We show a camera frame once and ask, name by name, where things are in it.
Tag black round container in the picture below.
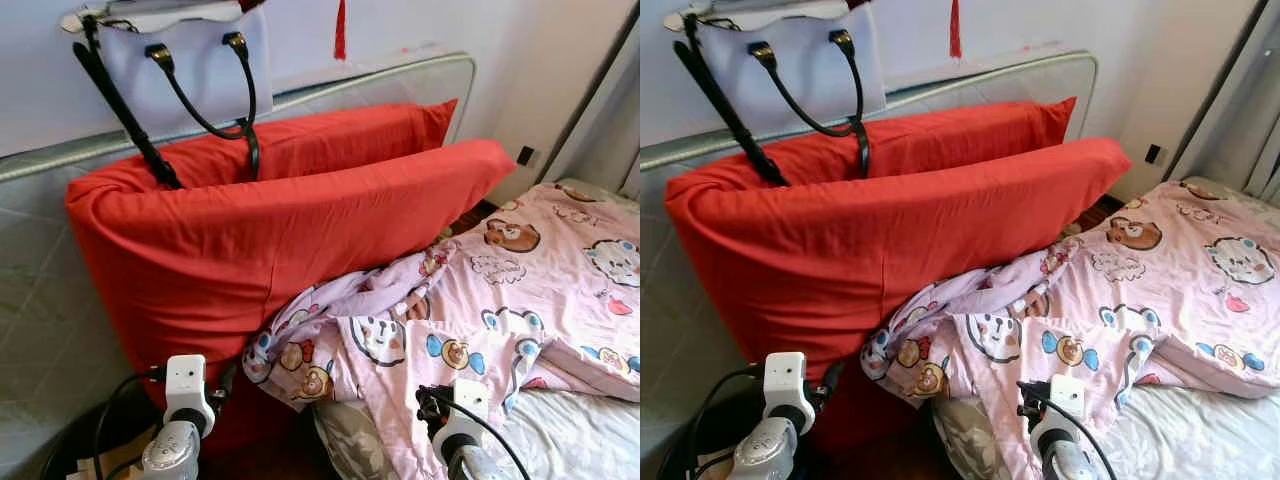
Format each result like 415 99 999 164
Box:
40 398 161 480
660 385 771 480

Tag large red cushion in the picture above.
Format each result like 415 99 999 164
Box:
65 138 518 456
665 137 1133 451

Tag pink cartoon print quilt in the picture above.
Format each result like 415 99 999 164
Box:
862 178 1280 480
243 182 641 480

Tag flat red pillow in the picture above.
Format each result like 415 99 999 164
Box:
150 98 459 186
770 97 1079 181

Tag grey curtain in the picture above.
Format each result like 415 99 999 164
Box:
565 20 641 196
1175 0 1280 206

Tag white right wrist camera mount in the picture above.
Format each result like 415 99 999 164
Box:
440 378 491 441
1040 375 1088 437

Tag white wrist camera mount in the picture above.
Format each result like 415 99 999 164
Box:
440 378 491 441
1040 375 1088 437
163 355 208 413
763 352 809 411

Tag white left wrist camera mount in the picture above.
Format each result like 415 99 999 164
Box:
163 355 208 413
763 352 809 411

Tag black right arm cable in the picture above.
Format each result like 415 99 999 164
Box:
420 395 531 480
1020 392 1119 480

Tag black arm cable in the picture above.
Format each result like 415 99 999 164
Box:
655 366 766 480
1020 392 1119 480
40 368 166 480
420 395 531 480

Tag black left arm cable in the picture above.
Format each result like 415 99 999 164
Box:
655 366 766 480
40 368 166 480

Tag white handbag black handles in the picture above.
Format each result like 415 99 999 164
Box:
672 0 889 188
60 0 273 191

